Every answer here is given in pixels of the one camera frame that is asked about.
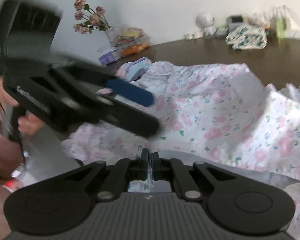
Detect grey box stack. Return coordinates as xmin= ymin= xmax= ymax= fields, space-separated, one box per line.
xmin=226 ymin=15 xmax=244 ymax=31

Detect white round-head robot toy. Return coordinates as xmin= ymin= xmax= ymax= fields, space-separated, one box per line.
xmin=184 ymin=12 xmax=217 ymax=40

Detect white charging cables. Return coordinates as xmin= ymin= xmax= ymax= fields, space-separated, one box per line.
xmin=272 ymin=4 xmax=300 ymax=34

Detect green floral folded cloth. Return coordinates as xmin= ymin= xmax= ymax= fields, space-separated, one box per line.
xmin=225 ymin=25 xmax=267 ymax=50

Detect pastel purple blue garment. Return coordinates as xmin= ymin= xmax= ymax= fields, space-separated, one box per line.
xmin=115 ymin=57 xmax=152 ymax=82

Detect green liquid bottle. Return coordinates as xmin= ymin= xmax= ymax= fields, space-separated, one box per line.
xmin=276 ymin=17 xmax=285 ymax=40

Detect pink artificial flower bouquet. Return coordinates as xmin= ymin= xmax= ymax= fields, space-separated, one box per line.
xmin=73 ymin=0 xmax=111 ymax=34

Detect purple tissue pack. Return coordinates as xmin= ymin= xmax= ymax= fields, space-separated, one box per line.
xmin=98 ymin=50 xmax=122 ymax=66

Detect person's left hand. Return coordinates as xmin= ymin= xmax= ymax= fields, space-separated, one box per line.
xmin=0 ymin=77 xmax=45 ymax=179

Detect stack of colourful packets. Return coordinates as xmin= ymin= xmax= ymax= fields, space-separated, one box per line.
xmin=106 ymin=24 xmax=151 ymax=58

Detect pink floral white garment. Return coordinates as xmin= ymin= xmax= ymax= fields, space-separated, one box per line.
xmin=62 ymin=62 xmax=300 ymax=239

